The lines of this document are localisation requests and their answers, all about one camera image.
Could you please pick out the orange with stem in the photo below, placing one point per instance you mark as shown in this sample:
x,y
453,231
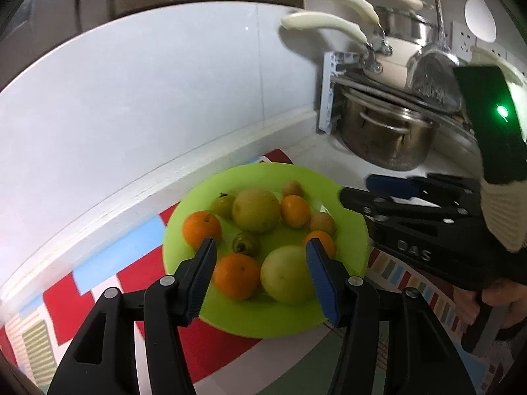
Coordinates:
x,y
201,228

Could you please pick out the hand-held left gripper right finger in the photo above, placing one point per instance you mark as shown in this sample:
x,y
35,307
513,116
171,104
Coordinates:
x,y
323,284

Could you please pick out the green persimmon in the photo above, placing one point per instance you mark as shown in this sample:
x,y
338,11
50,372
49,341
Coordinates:
x,y
246,242

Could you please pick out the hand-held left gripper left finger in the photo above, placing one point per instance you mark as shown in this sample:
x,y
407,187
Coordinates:
x,y
204,279

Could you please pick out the green apple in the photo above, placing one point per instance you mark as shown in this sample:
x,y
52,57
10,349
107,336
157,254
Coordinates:
x,y
255,210

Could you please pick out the steel pot with lid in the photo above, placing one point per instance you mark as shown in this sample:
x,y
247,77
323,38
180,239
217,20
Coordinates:
x,y
405,24

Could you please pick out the green plate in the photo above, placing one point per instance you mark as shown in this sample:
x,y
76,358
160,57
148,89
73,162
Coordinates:
x,y
247,317

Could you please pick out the person's right hand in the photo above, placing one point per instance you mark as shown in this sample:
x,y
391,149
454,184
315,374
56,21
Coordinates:
x,y
512,300

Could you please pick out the white plastic rack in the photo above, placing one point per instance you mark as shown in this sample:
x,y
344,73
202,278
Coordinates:
x,y
327,90

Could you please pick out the white wall socket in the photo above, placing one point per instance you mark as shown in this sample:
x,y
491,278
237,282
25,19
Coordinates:
x,y
465,39

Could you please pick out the large orange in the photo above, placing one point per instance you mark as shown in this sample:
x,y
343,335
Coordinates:
x,y
236,275

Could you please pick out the colourful patterned mat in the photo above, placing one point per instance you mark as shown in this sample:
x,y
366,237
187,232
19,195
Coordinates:
x,y
66,308

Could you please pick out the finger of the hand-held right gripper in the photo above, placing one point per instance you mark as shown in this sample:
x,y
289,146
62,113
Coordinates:
x,y
387,185
362,200

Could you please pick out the metal spatula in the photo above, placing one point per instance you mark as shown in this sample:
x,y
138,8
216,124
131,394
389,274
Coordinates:
x,y
436,74

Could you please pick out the large yellow-green apple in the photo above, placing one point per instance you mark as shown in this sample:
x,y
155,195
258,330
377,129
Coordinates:
x,y
286,275

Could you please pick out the person's right forearm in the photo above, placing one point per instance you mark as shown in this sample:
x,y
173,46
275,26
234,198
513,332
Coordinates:
x,y
504,214

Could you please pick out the small tan fruit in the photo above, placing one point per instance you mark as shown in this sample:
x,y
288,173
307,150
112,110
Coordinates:
x,y
322,223
293,188

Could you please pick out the large steel pot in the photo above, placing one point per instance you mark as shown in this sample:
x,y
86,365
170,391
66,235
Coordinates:
x,y
387,135

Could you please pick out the small green fruit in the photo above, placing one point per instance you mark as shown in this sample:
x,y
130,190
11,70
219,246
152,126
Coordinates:
x,y
222,205

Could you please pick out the steel dish shelf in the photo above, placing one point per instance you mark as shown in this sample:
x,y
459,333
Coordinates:
x,y
411,98

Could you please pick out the white spoon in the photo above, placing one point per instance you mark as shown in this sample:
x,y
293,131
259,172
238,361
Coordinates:
x,y
479,16

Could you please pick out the small orange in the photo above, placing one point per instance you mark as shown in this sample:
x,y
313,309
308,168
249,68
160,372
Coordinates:
x,y
323,242

